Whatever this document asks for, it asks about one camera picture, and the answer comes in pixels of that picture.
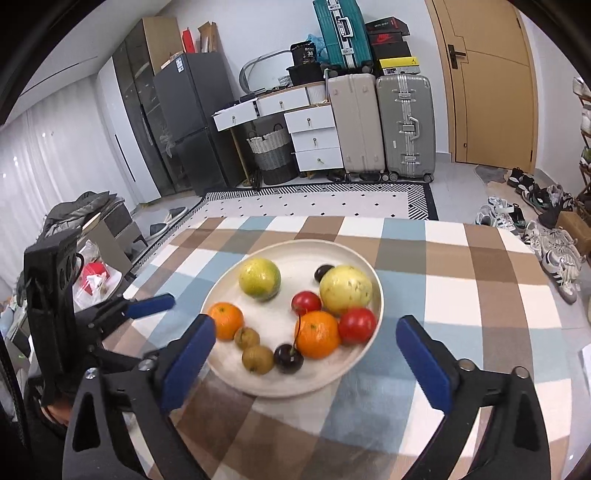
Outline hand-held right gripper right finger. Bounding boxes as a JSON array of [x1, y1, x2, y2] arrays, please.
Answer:
[[396, 315, 552, 480]]

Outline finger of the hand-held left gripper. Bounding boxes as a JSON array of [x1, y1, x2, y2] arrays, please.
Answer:
[[76, 294, 177, 340], [90, 344, 162, 376]]

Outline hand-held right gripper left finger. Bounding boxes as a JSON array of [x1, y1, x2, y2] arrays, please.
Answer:
[[62, 314, 218, 480]]

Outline small orange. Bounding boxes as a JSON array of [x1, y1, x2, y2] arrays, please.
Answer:
[[207, 302, 245, 341]]

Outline brown longan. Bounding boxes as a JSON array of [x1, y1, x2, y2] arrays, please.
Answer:
[[242, 345, 275, 374], [234, 327, 260, 350]]

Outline red tomato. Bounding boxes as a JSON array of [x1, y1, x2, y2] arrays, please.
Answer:
[[291, 291, 322, 317], [338, 307, 378, 345]]

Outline dark cherry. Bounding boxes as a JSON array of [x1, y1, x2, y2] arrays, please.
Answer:
[[274, 314, 304, 374]]

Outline large orange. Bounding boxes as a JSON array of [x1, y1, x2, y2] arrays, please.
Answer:
[[294, 311, 342, 361]]

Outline cream round plate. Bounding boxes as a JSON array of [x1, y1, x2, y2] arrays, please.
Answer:
[[200, 240, 384, 398]]

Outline person's left hand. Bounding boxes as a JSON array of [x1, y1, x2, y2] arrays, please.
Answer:
[[41, 401, 75, 428]]

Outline red packet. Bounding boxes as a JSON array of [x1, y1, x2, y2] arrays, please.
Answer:
[[81, 263, 112, 289]]

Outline checked tablecloth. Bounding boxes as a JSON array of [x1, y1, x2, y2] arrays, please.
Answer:
[[99, 215, 585, 480]]

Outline grey jacket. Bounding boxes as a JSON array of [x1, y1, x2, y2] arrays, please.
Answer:
[[44, 191, 123, 236]]

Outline speckled yellow passion fruit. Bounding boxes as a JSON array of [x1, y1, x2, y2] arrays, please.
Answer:
[[320, 264, 374, 316]]

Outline green-yellow citrus left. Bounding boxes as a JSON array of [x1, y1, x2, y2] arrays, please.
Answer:
[[239, 257, 282, 302]]

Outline white curtain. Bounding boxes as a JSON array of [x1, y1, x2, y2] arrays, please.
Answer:
[[0, 104, 139, 287]]

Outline white wardrobe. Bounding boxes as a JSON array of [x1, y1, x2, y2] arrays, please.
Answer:
[[95, 58, 162, 204]]

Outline scattered sneakers pile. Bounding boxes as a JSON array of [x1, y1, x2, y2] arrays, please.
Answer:
[[475, 166, 588, 305]]

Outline dark grey fridge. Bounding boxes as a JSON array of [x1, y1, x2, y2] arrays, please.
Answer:
[[154, 52, 245, 197]]

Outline white dotted rug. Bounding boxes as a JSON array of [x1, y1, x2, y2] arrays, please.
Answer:
[[134, 182, 439, 259]]

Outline grey white woven basket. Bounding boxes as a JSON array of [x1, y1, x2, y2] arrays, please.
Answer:
[[246, 124, 298, 185]]

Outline dark glass cabinet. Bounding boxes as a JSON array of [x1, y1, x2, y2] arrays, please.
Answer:
[[112, 17, 185, 197]]

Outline brown cardboard box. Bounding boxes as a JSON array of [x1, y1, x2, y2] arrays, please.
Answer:
[[556, 210, 591, 257]]

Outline small grey mat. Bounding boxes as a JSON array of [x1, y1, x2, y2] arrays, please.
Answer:
[[475, 165, 509, 185]]

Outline white drawer dresser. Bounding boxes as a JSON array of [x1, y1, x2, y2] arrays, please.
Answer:
[[212, 83, 345, 174]]

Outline silver suitcase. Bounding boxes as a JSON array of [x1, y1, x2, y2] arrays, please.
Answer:
[[375, 74, 437, 182]]

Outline wooden shoe rack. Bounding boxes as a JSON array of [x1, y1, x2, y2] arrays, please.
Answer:
[[575, 152, 591, 208]]

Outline beige suitcase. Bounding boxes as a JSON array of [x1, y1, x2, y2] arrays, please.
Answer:
[[327, 73, 386, 182]]

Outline tall cardboard box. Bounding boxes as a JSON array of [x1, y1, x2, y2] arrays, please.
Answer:
[[198, 21, 225, 54]]

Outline black bag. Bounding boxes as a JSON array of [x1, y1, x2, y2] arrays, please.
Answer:
[[286, 64, 324, 86]]

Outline wooden door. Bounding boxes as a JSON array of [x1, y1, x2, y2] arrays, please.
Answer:
[[425, 0, 541, 176]]

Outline black labelled box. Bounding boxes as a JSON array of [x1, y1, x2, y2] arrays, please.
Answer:
[[290, 41, 317, 65]]

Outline yellow black box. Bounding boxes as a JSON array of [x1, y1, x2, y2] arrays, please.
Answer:
[[379, 56, 422, 77]]

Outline rows of assorted shoes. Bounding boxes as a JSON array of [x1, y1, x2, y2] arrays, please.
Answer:
[[573, 76, 591, 167]]

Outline blue plastic bag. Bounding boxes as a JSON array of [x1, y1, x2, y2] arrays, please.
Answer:
[[305, 33, 329, 63]]

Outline plain black shoe box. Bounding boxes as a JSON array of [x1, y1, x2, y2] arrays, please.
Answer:
[[372, 44, 411, 61]]

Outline black box red logo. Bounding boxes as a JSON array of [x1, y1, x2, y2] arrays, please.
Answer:
[[369, 32, 409, 47]]

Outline teal suitcase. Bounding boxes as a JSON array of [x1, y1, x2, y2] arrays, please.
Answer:
[[312, 0, 374, 70]]

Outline black box red stripe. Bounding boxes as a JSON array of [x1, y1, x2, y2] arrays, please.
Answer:
[[365, 17, 411, 35]]

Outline grey curved frame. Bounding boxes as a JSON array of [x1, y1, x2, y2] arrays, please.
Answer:
[[239, 50, 296, 95]]

